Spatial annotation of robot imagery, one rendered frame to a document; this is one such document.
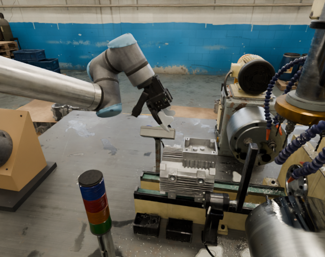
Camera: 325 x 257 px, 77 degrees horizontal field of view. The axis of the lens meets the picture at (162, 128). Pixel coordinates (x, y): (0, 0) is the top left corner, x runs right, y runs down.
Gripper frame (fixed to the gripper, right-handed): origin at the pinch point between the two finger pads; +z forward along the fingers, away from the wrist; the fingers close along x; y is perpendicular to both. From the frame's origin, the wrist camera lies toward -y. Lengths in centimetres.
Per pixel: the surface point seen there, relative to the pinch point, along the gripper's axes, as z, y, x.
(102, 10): -175, -202, 540
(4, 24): -281, -450, 483
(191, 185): 18.6, 2.4, -15.1
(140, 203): 21.4, -22.9, -13.3
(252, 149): 7.4, 26.9, -21.3
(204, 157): 11.6, 11.0, -11.2
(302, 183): 35, 37, -11
